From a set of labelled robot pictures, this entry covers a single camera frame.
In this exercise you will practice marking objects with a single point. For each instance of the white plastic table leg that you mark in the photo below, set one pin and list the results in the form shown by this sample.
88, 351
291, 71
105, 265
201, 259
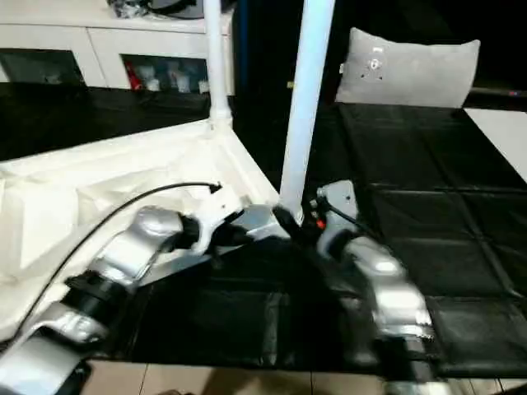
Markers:
306, 99
216, 58

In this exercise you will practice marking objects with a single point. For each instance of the white plastic table top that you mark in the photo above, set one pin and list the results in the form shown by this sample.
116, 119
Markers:
107, 181

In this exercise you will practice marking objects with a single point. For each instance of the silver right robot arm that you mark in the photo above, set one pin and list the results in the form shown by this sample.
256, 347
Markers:
379, 288

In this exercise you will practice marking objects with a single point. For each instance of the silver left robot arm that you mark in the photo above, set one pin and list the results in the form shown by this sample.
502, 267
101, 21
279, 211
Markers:
99, 288

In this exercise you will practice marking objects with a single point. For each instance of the black work mat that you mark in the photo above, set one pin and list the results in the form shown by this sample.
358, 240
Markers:
428, 181

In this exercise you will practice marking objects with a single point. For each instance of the small tan label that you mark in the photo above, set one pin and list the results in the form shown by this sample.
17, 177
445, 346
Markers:
289, 84

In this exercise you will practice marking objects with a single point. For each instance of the grey cushion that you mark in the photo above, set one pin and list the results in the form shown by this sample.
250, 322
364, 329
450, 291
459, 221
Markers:
408, 70

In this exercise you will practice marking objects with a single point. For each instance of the white flat sheet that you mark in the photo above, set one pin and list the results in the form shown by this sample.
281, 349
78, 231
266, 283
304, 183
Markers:
502, 136

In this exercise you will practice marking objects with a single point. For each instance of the dark grey bag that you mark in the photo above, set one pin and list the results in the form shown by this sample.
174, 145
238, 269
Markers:
165, 6

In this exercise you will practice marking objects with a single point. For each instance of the white cabinet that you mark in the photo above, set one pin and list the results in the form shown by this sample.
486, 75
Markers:
82, 45

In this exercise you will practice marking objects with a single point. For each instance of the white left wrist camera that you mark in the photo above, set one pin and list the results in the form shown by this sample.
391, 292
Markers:
212, 220

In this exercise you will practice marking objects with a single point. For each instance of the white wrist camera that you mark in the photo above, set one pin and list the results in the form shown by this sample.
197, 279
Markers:
338, 197
212, 220

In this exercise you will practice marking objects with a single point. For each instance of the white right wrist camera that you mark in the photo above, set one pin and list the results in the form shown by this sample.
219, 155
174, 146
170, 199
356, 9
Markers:
338, 197

